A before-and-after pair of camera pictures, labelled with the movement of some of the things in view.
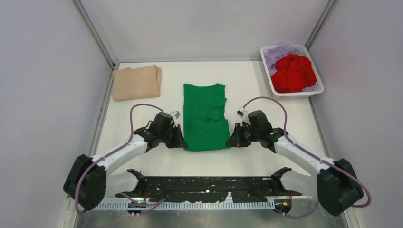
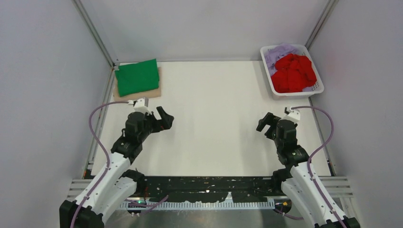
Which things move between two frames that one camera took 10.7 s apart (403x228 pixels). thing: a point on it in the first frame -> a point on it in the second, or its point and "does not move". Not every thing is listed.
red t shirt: [293, 73] does not move
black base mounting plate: [201, 189] does not move
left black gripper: [178, 141] -> [166, 122]
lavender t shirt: [273, 54] does not move
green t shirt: [205, 128] -> [137, 77]
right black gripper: [236, 140] -> [270, 119]
